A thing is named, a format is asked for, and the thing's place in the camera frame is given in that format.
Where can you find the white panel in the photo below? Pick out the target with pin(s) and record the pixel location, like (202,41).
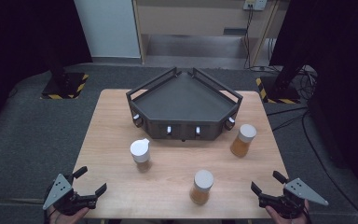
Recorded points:
(107,28)

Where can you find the striped stand base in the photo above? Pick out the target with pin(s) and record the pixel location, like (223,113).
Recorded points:
(268,85)
(74,85)

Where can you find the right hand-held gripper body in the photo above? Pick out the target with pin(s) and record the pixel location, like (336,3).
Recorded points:
(301,190)

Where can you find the person's right hand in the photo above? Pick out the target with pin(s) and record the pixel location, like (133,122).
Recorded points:
(279,219)

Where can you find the black stand post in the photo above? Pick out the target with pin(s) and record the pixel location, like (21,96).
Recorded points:
(59,77)
(287,76)

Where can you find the black corner storage rack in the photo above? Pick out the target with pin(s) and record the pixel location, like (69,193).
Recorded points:
(183,99)

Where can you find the spice bottle with round cap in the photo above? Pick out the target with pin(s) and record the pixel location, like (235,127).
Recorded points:
(202,180)
(247,133)

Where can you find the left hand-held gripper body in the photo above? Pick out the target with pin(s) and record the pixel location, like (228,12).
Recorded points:
(62,189)

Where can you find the dark curtain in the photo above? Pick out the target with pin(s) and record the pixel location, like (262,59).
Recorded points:
(345,62)
(18,37)

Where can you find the spice bottle with spout cap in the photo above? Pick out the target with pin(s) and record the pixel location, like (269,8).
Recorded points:
(140,151)

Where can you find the white power outlet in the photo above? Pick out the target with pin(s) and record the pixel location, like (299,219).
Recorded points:
(255,4)

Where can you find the person's left hand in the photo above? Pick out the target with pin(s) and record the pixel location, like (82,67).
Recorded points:
(65,219)

